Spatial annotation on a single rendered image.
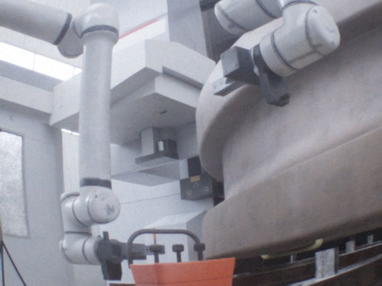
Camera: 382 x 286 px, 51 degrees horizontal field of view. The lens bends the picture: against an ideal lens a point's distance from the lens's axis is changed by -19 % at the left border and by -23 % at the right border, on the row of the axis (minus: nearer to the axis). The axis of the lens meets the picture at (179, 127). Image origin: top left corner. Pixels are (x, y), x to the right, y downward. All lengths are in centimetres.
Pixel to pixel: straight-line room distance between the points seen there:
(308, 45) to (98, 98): 63
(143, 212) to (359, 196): 485
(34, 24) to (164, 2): 307
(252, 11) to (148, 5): 366
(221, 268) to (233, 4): 54
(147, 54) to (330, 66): 223
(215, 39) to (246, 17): 488
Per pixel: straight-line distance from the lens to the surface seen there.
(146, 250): 111
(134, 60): 373
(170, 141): 447
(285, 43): 81
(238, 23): 92
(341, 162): 142
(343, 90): 163
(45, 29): 142
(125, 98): 396
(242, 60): 88
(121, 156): 498
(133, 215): 613
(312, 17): 77
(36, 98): 434
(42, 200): 430
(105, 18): 133
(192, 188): 530
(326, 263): 131
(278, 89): 86
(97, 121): 121
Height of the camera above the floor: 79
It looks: 18 degrees up
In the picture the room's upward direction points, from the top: 4 degrees counter-clockwise
